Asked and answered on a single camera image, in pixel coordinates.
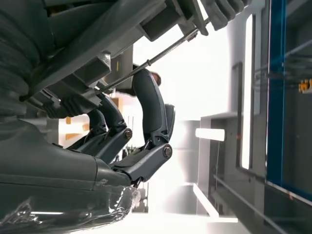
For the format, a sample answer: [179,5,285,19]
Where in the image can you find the white ceiling light bar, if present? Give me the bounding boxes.
[195,128,227,142]
[240,14,255,171]

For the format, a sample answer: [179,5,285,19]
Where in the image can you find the blue trimmed ceiling fixture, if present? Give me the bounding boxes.
[266,0,312,207]

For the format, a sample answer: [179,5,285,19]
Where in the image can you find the cable tray with yellow clips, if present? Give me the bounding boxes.
[255,59,312,95]

